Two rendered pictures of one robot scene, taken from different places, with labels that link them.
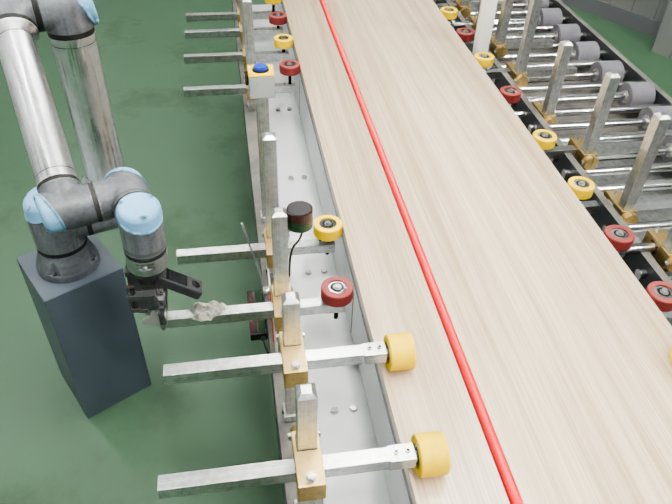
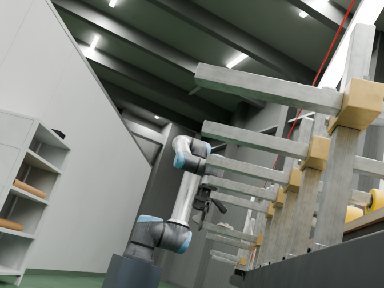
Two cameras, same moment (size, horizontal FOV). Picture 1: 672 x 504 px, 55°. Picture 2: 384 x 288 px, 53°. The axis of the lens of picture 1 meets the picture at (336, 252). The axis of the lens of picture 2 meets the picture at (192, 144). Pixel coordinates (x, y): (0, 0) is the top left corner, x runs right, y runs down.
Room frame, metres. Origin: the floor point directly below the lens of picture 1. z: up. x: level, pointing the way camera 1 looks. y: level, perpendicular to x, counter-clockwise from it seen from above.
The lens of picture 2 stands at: (-0.70, -0.07, 0.63)
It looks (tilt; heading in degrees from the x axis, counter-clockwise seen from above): 18 degrees up; 20
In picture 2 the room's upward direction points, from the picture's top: 17 degrees clockwise
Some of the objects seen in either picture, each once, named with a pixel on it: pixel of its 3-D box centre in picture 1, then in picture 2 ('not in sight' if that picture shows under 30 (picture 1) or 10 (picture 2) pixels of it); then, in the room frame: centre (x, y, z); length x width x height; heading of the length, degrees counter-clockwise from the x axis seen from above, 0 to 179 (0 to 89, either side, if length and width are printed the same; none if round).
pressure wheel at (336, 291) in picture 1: (336, 301); not in sight; (1.15, -0.01, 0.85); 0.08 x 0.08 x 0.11
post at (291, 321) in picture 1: (292, 371); (268, 232); (0.92, 0.09, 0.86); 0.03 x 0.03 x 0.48; 11
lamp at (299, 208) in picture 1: (299, 244); not in sight; (1.17, 0.09, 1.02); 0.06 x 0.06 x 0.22; 11
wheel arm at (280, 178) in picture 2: not in sight; (291, 180); (0.38, 0.00, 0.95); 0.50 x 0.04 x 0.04; 101
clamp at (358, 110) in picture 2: not in sight; (352, 112); (-0.09, -0.10, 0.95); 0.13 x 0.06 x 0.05; 11
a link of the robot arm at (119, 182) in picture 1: (124, 196); (208, 169); (1.16, 0.48, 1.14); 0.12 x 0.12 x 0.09; 28
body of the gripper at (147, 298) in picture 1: (148, 284); (204, 199); (1.07, 0.43, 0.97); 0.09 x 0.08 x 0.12; 100
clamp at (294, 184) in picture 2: not in sight; (295, 183); (0.40, -0.01, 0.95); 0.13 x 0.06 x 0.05; 11
